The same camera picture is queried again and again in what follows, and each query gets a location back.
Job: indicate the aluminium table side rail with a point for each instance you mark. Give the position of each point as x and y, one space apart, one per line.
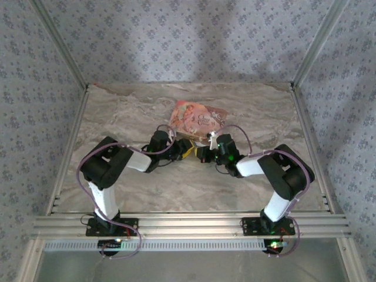
75 132
308 132

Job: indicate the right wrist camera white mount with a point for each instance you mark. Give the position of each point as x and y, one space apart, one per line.
212 138

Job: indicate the controller board green light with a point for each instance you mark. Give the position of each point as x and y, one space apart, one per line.
274 245
110 243

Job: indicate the right controller board green light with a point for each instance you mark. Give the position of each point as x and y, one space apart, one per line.
274 245

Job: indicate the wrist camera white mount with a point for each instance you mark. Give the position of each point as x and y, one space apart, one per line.
171 136
212 138

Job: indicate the aluminium frame post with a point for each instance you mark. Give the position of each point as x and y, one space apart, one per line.
61 47
318 47

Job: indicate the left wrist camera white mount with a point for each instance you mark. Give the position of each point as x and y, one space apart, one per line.
171 136

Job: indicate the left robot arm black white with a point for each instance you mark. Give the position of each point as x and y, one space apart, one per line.
105 167

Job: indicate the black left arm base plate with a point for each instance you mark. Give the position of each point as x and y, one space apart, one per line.
129 227

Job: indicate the pink printed pouch bag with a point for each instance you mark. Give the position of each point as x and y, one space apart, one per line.
199 117

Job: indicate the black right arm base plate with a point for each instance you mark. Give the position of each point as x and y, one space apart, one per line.
251 226

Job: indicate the left controller board green light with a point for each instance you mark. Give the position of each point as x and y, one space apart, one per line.
110 243

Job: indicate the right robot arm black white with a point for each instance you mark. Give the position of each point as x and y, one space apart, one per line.
282 173

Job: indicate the aluminium mounting rail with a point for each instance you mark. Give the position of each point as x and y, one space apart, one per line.
188 224

